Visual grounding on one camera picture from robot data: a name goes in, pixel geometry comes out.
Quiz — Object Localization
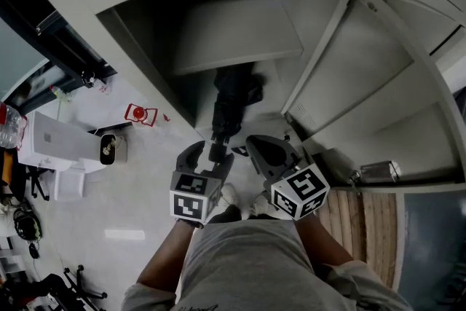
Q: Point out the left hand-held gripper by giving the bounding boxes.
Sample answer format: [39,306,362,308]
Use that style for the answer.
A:
[169,141,235,224]

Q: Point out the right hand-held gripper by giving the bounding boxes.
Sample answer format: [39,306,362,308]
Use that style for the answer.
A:
[245,135,331,221]

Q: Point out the black garment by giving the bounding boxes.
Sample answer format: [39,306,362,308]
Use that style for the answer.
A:
[208,63,265,163]

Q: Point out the person's right forearm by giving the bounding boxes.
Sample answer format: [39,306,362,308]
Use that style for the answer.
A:
[294,213,354,267]

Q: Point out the person's left forearm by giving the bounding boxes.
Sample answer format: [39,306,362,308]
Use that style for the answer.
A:
[136,220,197,292]

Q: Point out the person's left white shoe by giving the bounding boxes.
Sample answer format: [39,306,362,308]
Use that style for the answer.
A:
[220,182,241,208]

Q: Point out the person's white shoe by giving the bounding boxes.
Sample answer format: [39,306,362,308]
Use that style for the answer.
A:
[249,192,272,219]
[220,182,241,208]

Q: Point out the person's right white shoe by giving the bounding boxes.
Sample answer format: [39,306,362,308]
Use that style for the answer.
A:
[249,192,272,219]

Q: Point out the person's black trousers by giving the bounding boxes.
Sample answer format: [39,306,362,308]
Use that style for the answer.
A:
[210,203,243,226]

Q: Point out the small beige trash bin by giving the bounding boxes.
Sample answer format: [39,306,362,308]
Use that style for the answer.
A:
[98,133,128,165]

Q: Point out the person's grey shirt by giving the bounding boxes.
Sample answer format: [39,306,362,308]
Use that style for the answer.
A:
[122,218,412,311]

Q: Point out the white low platform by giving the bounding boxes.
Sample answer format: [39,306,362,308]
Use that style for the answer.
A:
[36,78,154,138]

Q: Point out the wooden slat pallet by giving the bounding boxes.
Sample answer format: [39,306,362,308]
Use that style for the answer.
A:
[316,191,398,288]

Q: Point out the bottle with red label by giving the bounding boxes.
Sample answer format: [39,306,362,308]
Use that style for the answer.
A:
[87,78,112,96]

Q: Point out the small white box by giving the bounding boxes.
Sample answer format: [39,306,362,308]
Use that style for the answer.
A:
[53,167,85,201]

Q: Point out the large white box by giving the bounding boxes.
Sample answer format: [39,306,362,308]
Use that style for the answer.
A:
[17,111,106,172]

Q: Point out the clear spray bottle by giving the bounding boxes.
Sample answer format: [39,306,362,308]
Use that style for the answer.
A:
[50,85,74,103]

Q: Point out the black and orange office chair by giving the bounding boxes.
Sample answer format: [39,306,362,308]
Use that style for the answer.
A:
[0,147,52,201]

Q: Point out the black wheeled chair base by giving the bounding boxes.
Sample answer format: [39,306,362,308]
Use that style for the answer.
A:
[0,264,108,311]

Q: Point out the pack of clear bottles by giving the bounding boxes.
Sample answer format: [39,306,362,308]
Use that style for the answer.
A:
[0,101,28,150]

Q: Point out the black glass cabinet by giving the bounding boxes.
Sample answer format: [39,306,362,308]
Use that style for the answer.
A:
[0,0,119,114]

